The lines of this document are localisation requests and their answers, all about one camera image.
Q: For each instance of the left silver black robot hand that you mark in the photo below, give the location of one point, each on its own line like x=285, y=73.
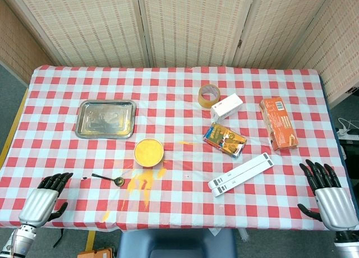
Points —
x=39, y=203

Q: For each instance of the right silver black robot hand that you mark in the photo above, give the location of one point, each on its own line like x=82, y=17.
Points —
x=335, y=207

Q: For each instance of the black spoon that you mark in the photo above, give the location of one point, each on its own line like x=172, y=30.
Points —
x=119, y=181

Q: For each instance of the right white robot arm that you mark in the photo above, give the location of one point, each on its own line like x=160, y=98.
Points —
x=347, y=244

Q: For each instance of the metal tray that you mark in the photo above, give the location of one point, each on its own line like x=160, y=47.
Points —
x=106, y=119

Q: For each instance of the off-white bowl of yellow powder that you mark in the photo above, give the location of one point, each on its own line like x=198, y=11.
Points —
x=148, y=152

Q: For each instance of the black equipment box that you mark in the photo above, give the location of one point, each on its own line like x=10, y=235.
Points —
x=350, y=157

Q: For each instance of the orange case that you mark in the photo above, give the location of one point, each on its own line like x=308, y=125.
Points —
x=95, y=253

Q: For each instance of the white folding stand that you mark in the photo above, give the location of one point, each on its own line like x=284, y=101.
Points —
x=241, y=174

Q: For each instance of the orange carton box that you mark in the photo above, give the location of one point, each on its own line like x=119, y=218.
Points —
x=279, y=123

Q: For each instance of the spilled yellow powder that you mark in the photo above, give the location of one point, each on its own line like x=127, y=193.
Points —
x=140, y=182

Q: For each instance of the colourful snack packet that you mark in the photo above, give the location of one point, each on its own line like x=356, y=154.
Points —
x=224, y=140

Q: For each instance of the blue padded seat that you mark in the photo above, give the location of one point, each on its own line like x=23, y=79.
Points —
x=176, y=244

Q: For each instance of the white cardboard box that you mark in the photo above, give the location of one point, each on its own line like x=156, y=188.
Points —
x=227, y=106

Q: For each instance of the brown packing tape roll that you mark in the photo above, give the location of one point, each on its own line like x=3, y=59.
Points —
x=202, y=100

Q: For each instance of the beige woven folding screen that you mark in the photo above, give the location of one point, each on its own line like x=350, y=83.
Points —
x=84, y=25

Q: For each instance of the red white checkered tablecloth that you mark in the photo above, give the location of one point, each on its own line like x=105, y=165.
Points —
x=179, y=81

